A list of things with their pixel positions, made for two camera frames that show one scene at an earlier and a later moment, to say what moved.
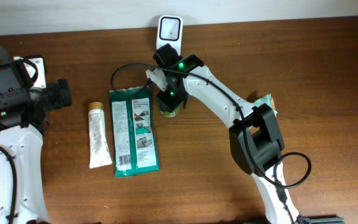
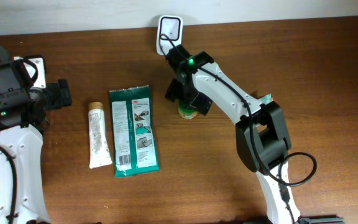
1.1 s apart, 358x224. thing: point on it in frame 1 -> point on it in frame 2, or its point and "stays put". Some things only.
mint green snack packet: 265,99 stays put
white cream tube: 99,154 stays put
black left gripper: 61,99 stays put
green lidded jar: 172,113 -> 185,113
